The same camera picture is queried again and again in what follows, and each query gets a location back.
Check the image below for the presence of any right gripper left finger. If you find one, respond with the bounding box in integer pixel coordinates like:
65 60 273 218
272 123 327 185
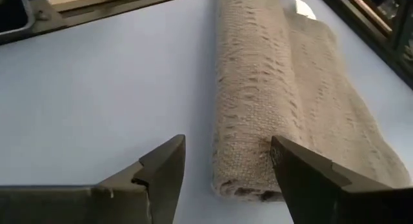
0 134 186 224

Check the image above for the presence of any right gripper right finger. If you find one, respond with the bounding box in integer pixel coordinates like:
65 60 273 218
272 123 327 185
270 135 413 224

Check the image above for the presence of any grey-beige terry towel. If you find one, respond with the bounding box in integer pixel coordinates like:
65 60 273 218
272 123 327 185
211 0 412 202

